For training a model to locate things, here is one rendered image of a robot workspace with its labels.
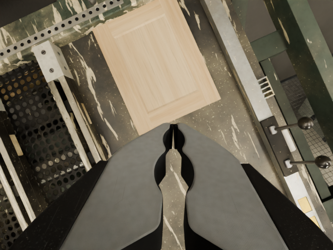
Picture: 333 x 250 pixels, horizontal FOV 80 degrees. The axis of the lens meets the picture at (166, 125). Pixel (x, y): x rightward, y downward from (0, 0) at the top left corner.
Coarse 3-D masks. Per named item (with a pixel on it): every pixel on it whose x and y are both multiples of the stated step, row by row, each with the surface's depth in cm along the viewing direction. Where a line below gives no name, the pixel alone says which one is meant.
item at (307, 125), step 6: (300, 120) 56; (306, 120) 55; (312, 120) 55; (270, 126) 65; (282, 126) 62; (288, 126) 60; (294, 126) 59; (300, 126) 56; (306, 126) 55; (312, 126) 55; (270, 132) 66; (276, 132) 65
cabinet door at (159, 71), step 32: (160, 0) 70; (96, 32) 70; (128, 32) 70; (160, 32) 70; (128, 64) 70; (160, 64) 70; (192, 64) 69; (128, 96) 70; (160, 96) 70; (192, 96) 69
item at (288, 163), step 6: (318, 156) 57; (324, 156) 56; (288, 162) 65; (294, 162) 63; (300, 162) 62; (306, 162) 60; (312, 162) 59; (318, 162) 56; (324, 162) 55; (330, 162) 55; (324, 168) 56
